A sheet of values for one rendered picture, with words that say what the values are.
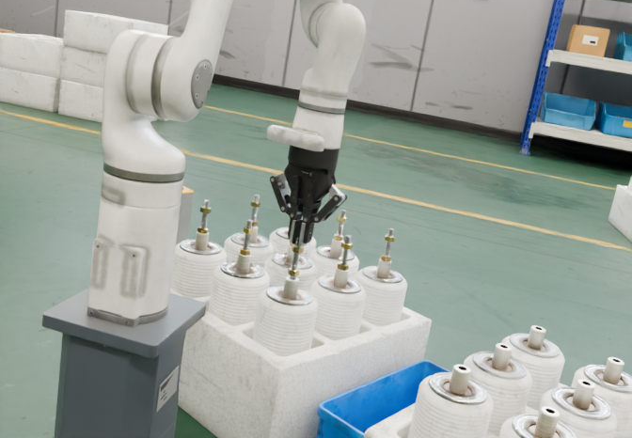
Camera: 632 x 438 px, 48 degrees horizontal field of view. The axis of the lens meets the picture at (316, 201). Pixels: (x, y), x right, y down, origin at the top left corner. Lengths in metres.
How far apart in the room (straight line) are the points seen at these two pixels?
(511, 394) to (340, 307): 0.32
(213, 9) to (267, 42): 5.77
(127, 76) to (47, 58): 3.27
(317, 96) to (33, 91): 3.16
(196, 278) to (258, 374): 0.25
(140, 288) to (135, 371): 0.10
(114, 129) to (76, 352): 0.26
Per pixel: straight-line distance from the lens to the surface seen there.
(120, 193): 0.81
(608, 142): 5.56
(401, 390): 1.28
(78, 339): 0.87
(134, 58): 0.79
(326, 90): 1.01
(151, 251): 0.83
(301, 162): 1.03
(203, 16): 0.80
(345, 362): 1.17
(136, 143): 0.81
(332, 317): 1.18
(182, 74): 0.77
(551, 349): 1.15
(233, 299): 1.17
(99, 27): 3.85
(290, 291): 1.11
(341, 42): 1.00
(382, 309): 1.27
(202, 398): 1.22
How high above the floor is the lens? 0.67
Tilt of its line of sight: 14 degrees down
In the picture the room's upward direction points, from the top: 10 degrees clockwise
